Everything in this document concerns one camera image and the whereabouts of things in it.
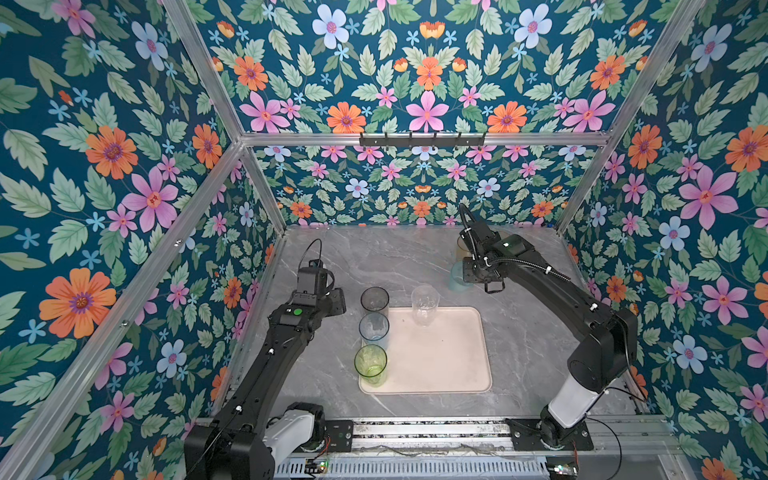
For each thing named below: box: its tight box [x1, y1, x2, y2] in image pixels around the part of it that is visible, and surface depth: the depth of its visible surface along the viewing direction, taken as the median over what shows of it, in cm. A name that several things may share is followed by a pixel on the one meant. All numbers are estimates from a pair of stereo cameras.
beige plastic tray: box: [358, 306, 492, 395], surface depth 92 cm
